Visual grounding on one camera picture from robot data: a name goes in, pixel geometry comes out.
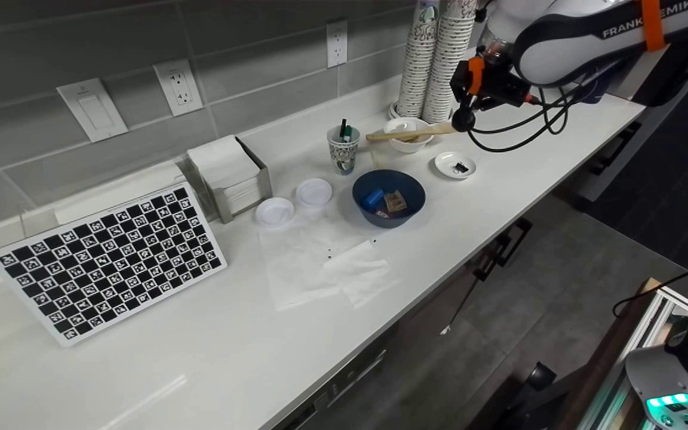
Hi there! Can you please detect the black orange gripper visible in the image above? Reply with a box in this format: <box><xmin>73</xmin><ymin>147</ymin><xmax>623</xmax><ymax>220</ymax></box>
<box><xmin>449</xmin><ymin>47</ymin><xmax>530</xmax><ymax>131</ymax></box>

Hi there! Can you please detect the grey robot base with light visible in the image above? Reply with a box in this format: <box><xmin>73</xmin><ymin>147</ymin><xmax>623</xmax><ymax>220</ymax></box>
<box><xmin>626</xmin><ymin>333</ymin><xmax>688</xmax><ymax>430</ymax></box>

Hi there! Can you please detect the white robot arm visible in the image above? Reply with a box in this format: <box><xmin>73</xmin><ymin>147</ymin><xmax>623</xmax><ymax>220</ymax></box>
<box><xmin>449</xmin><ymin>0</ymin><xmax>688</xmax><ymax>131</ymax></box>

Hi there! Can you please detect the small white side plate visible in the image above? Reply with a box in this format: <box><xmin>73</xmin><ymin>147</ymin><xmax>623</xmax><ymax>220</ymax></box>
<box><xmin>433</xmin><ymin>151</ymin><xmax>475</xmax><ymax>181</ymax></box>

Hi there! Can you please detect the white bowl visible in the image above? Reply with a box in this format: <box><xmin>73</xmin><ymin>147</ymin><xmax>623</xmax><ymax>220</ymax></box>
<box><xmin>383</xmin><ymin>118</ymin><xmax>433</xmax><ymax>156</ymax></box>

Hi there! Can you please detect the brown block in bowl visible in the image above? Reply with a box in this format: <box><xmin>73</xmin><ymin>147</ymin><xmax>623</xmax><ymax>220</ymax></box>
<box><xmin>384</xmin><ymin>192</ymin><xmax>406</xmax><ymax>216</ymax></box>

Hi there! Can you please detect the blue bowl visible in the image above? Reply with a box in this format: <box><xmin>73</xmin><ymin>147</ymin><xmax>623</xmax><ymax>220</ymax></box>
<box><xmin>351</xmin><ymin>170</ymin><xmax>426</xmax><ymax>229</ymax></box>

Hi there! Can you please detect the blue block in bowl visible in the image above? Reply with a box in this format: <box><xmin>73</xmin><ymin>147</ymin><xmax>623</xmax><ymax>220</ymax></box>
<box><xmin>360</xmin><ymin>189</ymin><xmax>384</xmax><ymax>210</ymax></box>

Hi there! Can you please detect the right paper cup stack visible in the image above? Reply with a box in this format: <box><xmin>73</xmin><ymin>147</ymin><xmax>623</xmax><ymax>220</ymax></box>
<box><xmin>421</xmin><ymin>0</ymin><xmax>478</xmax><ymax>122</ymax></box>

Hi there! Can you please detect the paper cup stack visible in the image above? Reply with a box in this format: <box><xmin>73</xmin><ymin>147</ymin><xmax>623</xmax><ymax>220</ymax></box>
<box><xmin>395</xmin><ymin>0</ymin><xmax>439</xmax><ymax>118</ymax></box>
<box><xmin>421</xmin><ymin>0</ymin><xmax>478</xmax><ymax>122</ymax></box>

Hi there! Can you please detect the left paper cup stack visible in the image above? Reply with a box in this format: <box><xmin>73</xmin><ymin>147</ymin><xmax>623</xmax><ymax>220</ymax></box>
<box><xmin>395</xmin><ymin>0</ymin><xmax>439</xmax><ymax>118</ymax></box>

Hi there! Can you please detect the wooden spoon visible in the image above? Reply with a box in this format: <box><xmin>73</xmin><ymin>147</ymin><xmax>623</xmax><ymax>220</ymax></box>
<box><xmin>365</xmin><ymin>124</ymin><xmax>457</xmax><ymax>144</ymax></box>

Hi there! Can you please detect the green logo coffee cup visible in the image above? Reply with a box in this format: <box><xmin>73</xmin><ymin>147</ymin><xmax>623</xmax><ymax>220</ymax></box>
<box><xmin>328</xmin><ymin>119</ymin><xmax>360</xmax><ymax>174</ymax></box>

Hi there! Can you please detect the clear plastic cup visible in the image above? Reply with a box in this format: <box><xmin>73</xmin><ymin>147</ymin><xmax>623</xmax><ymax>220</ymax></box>
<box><xmin>295</xmin><ymin>177</ymin><xmax>334</xmax><ymax>217</ymax></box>

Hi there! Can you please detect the clear plastic sheet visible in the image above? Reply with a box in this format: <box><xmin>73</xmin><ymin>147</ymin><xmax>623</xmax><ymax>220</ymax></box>
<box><xmin>261</xmin><ymin>222</ymin><xmax>399</xmax><ymax>310</ymax></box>

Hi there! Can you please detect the white napkin dispenser box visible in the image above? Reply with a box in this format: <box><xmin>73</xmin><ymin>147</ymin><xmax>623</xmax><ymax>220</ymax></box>
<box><xmin>187</xmin><ymin>136</ymin><xmax>272</xmax><ymax>222</ymax></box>

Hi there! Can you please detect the checkered calibration board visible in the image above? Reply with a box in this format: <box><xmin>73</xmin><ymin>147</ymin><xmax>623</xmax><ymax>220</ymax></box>
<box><xmin>0</xmin><ymin>181</ymin><xmax>227</xmax><ymax>346</ymax></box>

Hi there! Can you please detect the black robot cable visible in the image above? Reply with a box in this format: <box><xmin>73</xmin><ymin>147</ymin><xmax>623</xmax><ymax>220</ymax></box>
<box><xmin>466</xmin><ymin>79</ymin><xmax>602</xmax><ymax>156</ymax></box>

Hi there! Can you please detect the white wall outlet right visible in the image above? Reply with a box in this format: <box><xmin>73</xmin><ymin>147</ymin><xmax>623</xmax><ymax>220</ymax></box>
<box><xmin>328</xmin><ymin>20</ymin><xmax>349</xmax><ymax>67</ymax></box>

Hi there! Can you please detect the white wall outlet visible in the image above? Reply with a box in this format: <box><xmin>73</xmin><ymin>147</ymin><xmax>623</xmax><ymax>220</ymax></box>
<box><xmin>154</xmin><ymin>60</ymin><xmax>203</xmax><ymax>114</ymax></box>
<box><xmin>328</xmin><ymin>20</ymin><xmax>349</xmax><ymax>67</ymax></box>

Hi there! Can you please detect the white wall outlet left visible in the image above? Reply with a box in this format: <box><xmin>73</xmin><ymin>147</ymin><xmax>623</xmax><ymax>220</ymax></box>
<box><xmin>154</xmin><ymin>60</ymin><xmax>203</xmax><ymax>114</ymax></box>

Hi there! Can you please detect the white wall switch plate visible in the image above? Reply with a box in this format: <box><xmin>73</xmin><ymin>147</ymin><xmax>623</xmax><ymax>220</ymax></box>
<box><xmin>58</xmin><ymin>79</ymin><xmax>126</xmax><ymax>142</ymax></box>

